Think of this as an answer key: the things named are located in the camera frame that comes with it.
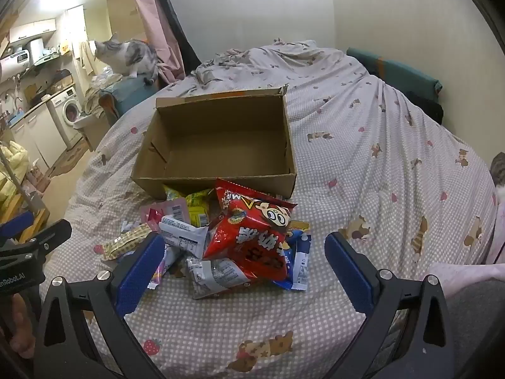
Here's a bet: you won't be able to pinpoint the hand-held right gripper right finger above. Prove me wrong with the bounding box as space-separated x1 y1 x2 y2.
324 231 462 379

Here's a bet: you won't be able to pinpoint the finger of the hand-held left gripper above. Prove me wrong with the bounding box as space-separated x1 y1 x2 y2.
0 219 73 261
0 210 35 245

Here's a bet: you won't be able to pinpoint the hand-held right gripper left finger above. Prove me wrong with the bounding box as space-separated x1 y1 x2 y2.
33 232 166 379

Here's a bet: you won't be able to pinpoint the white cartoon snack bag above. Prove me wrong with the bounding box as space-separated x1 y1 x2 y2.
148 245 182 291

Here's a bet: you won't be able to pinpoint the beige snack packet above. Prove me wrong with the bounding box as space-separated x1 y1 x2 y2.
100 223 152 261

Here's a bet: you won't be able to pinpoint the dark blue snack packet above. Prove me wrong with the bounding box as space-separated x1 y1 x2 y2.
272 229 312 293

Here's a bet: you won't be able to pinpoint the light blue white snack bag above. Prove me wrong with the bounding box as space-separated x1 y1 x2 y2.
158 215 216 260

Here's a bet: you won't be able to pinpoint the pink snack packet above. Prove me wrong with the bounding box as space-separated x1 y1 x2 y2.
140 199 190 230

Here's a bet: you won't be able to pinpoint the grey white snack bag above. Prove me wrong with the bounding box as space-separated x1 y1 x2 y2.
185 256 253 300

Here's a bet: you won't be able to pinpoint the yellow snack bag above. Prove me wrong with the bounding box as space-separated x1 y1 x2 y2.
163 185 214 227

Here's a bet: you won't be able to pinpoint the red cartoon snack bag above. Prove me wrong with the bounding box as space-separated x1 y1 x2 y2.
202 177 298 290

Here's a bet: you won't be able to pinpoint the brown cardboard box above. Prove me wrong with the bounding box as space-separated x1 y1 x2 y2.
131 85 297 200

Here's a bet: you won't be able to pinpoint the person's left hand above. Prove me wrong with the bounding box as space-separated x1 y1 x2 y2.
11 295 37 347

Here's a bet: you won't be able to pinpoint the wooden chair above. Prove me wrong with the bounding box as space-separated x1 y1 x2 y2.
0 193 50 241

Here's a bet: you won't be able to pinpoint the yellow quilted bundle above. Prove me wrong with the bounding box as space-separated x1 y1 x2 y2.
0 140 30 206

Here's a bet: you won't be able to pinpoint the brown doormat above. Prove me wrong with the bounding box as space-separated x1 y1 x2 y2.
51 138 89 176

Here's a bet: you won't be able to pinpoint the white kitchen cabinet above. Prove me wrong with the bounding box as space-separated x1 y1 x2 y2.
10 105 64 166

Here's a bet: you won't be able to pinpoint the white side table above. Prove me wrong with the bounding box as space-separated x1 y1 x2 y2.
73 114 109 151

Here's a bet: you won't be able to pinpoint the pink garment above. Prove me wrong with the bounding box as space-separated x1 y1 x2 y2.
428 221 505 298

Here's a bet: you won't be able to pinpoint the white washing machine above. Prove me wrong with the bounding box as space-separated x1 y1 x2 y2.
46 87 85 148

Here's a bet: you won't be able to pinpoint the person's grey pants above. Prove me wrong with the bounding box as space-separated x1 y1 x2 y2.
446 280 505 379

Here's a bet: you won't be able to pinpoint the pile of clothes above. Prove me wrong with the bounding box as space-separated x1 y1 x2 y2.
85 73 123 115

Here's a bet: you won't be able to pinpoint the white water heater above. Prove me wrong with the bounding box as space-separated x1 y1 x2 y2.
0 49 32 81

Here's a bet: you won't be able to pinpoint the teal padded armchair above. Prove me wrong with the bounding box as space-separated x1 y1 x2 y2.
98 73 160 124

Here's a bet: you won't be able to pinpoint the grey furry object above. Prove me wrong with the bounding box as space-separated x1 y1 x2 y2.
489 153 505 206

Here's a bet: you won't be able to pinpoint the hanging beige towel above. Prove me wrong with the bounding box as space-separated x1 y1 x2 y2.
77 41 95 75

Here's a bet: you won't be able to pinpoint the black cloth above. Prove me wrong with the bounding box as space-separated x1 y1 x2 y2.
402 91 444 125

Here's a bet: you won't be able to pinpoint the grey white cat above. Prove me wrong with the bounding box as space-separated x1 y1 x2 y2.
94 33 164 85

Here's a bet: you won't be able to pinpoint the teal pillow with orange stripe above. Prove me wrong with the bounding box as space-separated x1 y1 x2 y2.
346 47 443 105

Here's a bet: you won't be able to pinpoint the pink curtain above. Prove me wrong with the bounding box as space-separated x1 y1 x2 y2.
132 0 186 83

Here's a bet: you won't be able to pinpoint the dark fabric panel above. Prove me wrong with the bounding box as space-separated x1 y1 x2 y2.
152 0 202 75

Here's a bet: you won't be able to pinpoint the white wall cabinet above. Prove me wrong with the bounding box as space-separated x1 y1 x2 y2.
8 18 56 44

